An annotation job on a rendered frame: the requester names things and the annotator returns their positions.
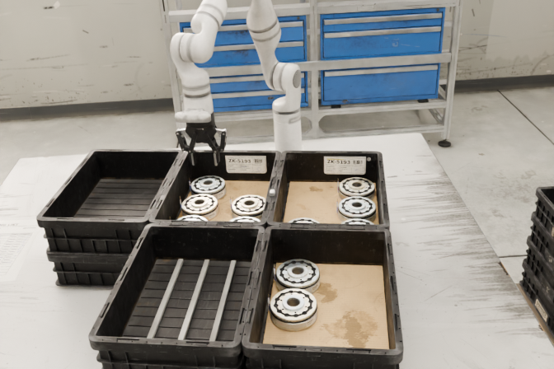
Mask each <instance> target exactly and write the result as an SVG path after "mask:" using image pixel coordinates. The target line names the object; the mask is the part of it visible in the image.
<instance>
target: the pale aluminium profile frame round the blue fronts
mask: <svg viewBox="0 0 554 369"><path fill-rule="evenodd" d="M159 2H160V8H161V14H162V25H163V31H164V38H165V44H166V50H167V62H168V67H169V73H170V79H171V91H172V97H173V104H174V110H175V114H176V113H178V112H181V111H185V110H184V102H183V100H184V96H183V90H182V93H181V96H180V90H179V83H178V79H180V78H181V77H180V75H179V73H178V71H177V69H176V65H175V64H174V62H173V59H172V56H171V51H170V45H171V39H172V38H173V37H172V32H171V23H170V22H169V8H168V1H167V0H159ZM300 3H306V0H300ZM175 5H176V11H181V10H182V3H181V0H175ZM462 5H463V0H461V2H460V6H459V0H457V1H456V7H453V20H452V21H445V22H444V26H451V27H452V30H451V39H450V47H449V53H444V54H417V55H404V56H390V57H376V58H350V59H336V60H322V61H317V35H319V34H320V29H317V0H309V6H310V15H309V21H310V29H309V30H307V35H310V61H309V62H295V63H293V64H297V65H298V66H299V68H300V71H308V106H304V108H302V109H300V115H301V117H303V116H306V118H308V124H309V128H310V129H309V130H308V131H306V133H301V134H302V140H312V139H324V138H349V137H363V136H375V135H388V134H402V133H435V132H442V133H441V138H442V139H444V140H443V141H439V142H438V145H439V146H441V147H450V146H451V142H449V141H446V139H449V133H450V124H451V116H452V108H453V93H454V84H455V77H456V68H457V60H458V45H459V36H460V28H461V20H462ZM312 6H314V15H313V11H312ZM164 15H166V19H167V23H165V17H164ZM422 63H448V73H447V79H439V91H438V98H439V100H431V99H422V100H417V101H407V102H393V103H380V104H367V105H331V106H328V107H318V99H321V87H318V78H319V77H321V71H318V70H328V69H342V68H368V67H382V66H395V65H409V64H422ZM201 69H204V70H205V71H206V72H207V73H208V74H209V77H219V76H232V75H245V74H259V73H263V71H262V67H261V64H253V65H239V66H226V67H213V68H201ZM310 81H311V82H310ZM443 84H446V91H444V90H443V88H442V87H441V86H440V85H443ZM438 108H444V116H443V115H442V114H441V113H440V111H439V110H438ZM420 109H428V110H429V112H430V113H431V114H432V115H433V117H434V119H435V120H436V121H437V124H423V125H410V126H397V127H384V128H359V129H346V130H332V131H324V130H322V129H321V128H320V127H319V126H318V121H320V119H321V118H322V117H323V116H325V115H329V114H355V113H368V112H382V111H394V110H420ZM251 119H273V110H262V111H249V112H236V113H222V114H214V121H215V122H225V121H238V120H251ZM274 141H275V135H274V134H268V135H255V136H242V137H229V138H227V141H226V145H234V144H248V143H260V142H274Z"/></svg>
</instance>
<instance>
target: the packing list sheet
mask: <svg viewBox="0 0 554 369"><path fill-rule="evenodd" d="M39 230H40V227H38V224H37V221H36V219H34V220H6V221H0V282H6V281H15V280H16V277H17V275H18V274H19V272H20V269H21V266H22V265H23V263H24V261H25V259H26V256H27V255H28V253H29V251H30V248H31V246H32V244H33V242H34V240H35V238H36V236H37V234H38V232H39Z"/></svg>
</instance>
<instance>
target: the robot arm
mask: <svg viewBox="0 0 554 369"><path fill-rule="evenodd" d="M227 9H228V7H227V1H226V0H203V2H202V3H201V5H200V7H199V8H198V10H197V12H196V13H195V15H194V17H193V18H192V21H191V23H190V25H191V29H192V30H193V31H194V32H195V34H191V33H177V34H175V35H174V36H173V38H172V39H171V45H170V51H171V56H172V59H173V62H174V64H175V65H176V69H177V71H178V73H179V75H180V77H181V83H182V89H183V96H184V100H183V102H184V110H185V111H181V112H178V113H176V114H175V120H176V122H177V123H186V128H178V129H177V131H176V136H177V139H178V142H179V144H180V147H181V150H182V151H186V152H188V153H189V157H190V163H192V165H193V166H195V164H196V162H197V160H196V154H195V149H194V148H195V144H196V143H201V142H203V143H208V145H209V147H211V149H212V150H213V152H214V154H213V156H214V165H215V166H217V165H218V163H219V162H220V155H219V153H220V152H223V151H224V149H225V147H226V141H227V135H228V130H227V129H226V128H224V129H220V128H217V126H216V125H215V121H214V106H213V99H212V96H211V92H210V84H209V74H208V73H207V72H206V71H205V70H204V69H201V68H198V67H196V66H195V64H194V63H205V62H207V61H208V60H209V59H210V58H211V57H212V55H213V52H214V43H215V39H216V34H217V32H218V29H219V28H220V26H221V25H222V23H223V20H224V18H225V16H226V14H227ZM246 24H247V27H248V30H249V32H250V34H251V37H252V39H253V42H254V44H255V47H256V51H257V53H258V55H259V59H260V61H261V67H262V71H263V74H264V78H265V82H266V84H267V86H268V87H269V88H270V89H272V90H276V91H286V96H284V97H280V98H279V99H277V100H275V101H274V102H273V105H272V107H273V119H274V131H275V150H276V151H280V152H281V153H282V152H284V151H302V134H301V115H300V102H301V71H300V68H299V66H298V65H297V64H293V63H280V62H279V61H278V60H277V59H276V57H275V49H276V47H277V45H278V43H279V40H280V36H281V29H280V25H279V21H278V18H277V16H276V14H275V10H274V7H273V4H272V1H271V0H252V1H251V5H250V8H249V10H248V13H247V16H246ZM185 133H187V134H188V135H189V136H190V138H191V141H190V145H187V142H186V140H185ZM216 133H218V135H219V137H220V138H221V141H220V146H219V145H218V144H217V142H216V139H215V137H214V135H215V134H216Z"/></svg>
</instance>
